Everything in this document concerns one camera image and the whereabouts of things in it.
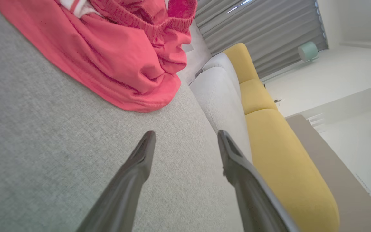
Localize mint green round lamp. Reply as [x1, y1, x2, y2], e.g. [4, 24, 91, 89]
[298, 41, 319, 63]

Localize red shorts with white stripe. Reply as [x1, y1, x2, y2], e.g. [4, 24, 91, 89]
[86, 0, 198, 78]

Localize yellow sofa backrest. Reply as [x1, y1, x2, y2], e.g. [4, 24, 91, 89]
[223, 43, 340, 232]

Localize large grey sofa seat cushion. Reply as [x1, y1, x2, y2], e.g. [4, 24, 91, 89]
[0, 0, 244, 232]

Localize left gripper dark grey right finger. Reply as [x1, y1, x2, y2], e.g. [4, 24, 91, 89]
[217, 130, 300, 232]

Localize grey pleated curtain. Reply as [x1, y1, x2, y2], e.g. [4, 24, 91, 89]
[194, 0, 248, 28]
[198, 0, 329, 80]

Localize red basketball jersey with lettering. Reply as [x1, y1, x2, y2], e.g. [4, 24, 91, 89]
[0, 0, 182, 113]

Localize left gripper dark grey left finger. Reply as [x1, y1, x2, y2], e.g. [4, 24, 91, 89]
[76, 130, 156, 232]

